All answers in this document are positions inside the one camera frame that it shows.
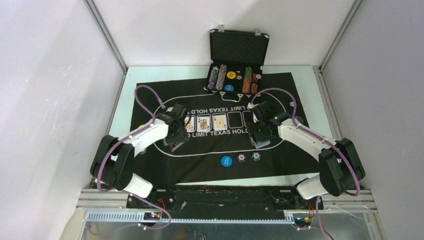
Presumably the blue yellow chip bottom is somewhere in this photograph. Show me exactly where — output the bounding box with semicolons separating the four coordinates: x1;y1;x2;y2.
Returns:
251;151;262;162

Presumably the green orange chip row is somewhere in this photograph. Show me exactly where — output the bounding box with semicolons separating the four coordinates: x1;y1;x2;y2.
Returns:
242;67;253;94

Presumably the black poker felt mat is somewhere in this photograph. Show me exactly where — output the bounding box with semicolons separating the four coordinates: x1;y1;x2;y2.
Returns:
130;78;319;187

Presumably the purple chip bottom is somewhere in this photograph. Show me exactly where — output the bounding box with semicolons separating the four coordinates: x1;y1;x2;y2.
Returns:
236;152;247;163

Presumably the brown chip row in case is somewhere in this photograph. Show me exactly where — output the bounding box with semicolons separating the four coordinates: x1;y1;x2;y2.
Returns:
250;73;262;95

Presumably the red triangular all-in marker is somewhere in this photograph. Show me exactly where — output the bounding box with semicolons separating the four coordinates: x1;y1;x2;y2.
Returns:
171;142;184;152

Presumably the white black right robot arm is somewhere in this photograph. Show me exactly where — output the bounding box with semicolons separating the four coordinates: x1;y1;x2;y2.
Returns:
246;101;366;209

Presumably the blue button in case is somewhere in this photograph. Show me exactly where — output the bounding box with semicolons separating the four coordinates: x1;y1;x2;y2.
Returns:
224;84;234;92

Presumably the black aluminium chip case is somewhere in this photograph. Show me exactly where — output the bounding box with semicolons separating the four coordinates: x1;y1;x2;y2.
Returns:
203;24;270;103

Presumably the blue round button chip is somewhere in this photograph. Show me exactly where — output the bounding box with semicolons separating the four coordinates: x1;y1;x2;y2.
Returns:
220;155;233;168

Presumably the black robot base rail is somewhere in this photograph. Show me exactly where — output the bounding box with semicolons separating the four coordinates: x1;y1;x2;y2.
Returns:
146;185;324;221

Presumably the blue card deck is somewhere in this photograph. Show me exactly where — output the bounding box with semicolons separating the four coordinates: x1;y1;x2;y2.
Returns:
253;140;271;149

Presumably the ten of diamonds card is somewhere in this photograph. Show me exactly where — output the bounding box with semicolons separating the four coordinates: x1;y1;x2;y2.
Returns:
184;116;196;133

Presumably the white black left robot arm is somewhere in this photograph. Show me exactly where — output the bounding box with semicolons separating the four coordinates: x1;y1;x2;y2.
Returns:
90;103;189;208

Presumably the purple chip row in case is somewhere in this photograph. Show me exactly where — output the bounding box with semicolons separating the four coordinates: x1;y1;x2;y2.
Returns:
206;66;219;89

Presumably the pink grey chip row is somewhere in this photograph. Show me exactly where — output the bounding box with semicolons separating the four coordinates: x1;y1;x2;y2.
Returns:
215;64;227;90

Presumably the yellow button in case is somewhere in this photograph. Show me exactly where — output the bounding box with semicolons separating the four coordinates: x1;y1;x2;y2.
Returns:
226;71;237;79

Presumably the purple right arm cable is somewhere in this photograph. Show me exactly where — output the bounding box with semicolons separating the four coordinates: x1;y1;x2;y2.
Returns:
251;87;362;240

